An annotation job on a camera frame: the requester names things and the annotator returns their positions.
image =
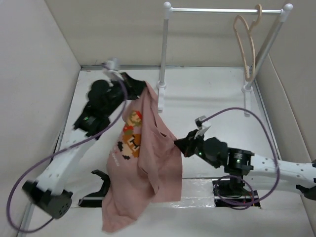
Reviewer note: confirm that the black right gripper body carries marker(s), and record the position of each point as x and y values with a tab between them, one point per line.
194	145

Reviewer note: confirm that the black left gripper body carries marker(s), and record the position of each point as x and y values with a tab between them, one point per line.
118	96

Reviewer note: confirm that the pink t shirt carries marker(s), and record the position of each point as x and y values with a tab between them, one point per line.
144	165

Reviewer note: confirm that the beige wooden hanger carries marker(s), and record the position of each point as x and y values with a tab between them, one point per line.
251	46

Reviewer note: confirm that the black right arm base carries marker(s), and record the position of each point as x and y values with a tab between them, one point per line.
234	190

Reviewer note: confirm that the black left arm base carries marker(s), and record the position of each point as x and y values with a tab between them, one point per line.
94	200

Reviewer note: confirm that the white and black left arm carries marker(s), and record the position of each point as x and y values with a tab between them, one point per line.
104	97

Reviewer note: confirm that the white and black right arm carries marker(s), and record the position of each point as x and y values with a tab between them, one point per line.
247	172

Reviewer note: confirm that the white clothes rack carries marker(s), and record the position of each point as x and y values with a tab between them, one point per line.
204	37

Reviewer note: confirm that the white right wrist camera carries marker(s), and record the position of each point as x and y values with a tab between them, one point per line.
202	126

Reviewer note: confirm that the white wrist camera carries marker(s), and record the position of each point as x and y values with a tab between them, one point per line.
202	126
111	68

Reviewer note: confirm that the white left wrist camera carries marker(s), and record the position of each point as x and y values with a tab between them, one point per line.
111	68

